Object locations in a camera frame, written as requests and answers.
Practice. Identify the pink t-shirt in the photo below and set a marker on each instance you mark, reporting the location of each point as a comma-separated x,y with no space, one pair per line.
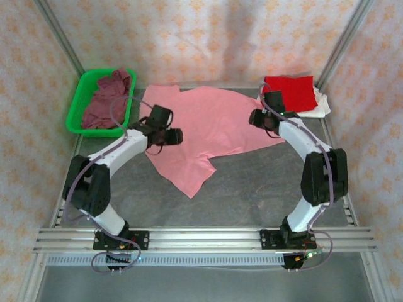
207,122

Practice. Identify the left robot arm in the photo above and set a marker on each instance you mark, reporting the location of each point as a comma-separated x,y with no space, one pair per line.
122,149

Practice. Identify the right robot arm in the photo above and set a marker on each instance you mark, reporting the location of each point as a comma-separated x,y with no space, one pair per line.
302,141

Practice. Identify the red folded t-shirt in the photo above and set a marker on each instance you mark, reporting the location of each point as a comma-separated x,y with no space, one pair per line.
296,92

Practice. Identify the white folded t-shirt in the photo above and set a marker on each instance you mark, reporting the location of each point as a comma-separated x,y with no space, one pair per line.
322,107

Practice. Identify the maroon crumpled t-shirt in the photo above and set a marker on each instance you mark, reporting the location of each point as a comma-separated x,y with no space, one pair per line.
102,104

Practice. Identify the green plastic basket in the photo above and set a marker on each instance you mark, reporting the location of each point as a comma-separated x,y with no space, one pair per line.
75,107

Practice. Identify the patterned backdrop curtain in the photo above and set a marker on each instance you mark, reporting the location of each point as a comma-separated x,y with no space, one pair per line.
201,34

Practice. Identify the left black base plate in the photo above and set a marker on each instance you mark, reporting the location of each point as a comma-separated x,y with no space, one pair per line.
141,239

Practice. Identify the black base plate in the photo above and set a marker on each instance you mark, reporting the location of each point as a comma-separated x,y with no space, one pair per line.
141,239
269,239

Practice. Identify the aluminium mounting rail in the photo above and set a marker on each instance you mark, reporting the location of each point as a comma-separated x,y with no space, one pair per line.
201,239

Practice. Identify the aluminium frame post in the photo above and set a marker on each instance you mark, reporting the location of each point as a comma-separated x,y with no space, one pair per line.
63,37
343,44

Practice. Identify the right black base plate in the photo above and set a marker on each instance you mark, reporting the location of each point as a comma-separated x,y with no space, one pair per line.
269,239

